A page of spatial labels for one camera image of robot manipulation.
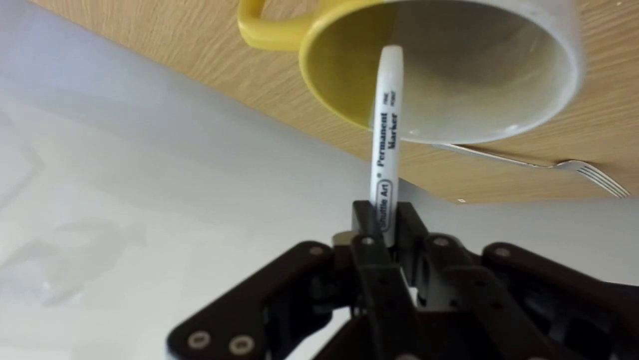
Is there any yellow and white mug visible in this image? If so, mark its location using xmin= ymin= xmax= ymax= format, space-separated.
xmin=236 ymin=0 xmax=588 ymax=147

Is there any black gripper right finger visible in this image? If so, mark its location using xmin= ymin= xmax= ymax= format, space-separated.
xmin=392 ymin=199 xmax=639 ymax=360

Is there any black capped white marker pen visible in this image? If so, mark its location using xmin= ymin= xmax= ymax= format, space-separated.
xmin=368 ymin=44 xmax=408 ymax=247

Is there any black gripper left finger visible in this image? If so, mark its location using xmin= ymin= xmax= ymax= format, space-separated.
xmin=166 ymin=198 xmax=428 ymax=360

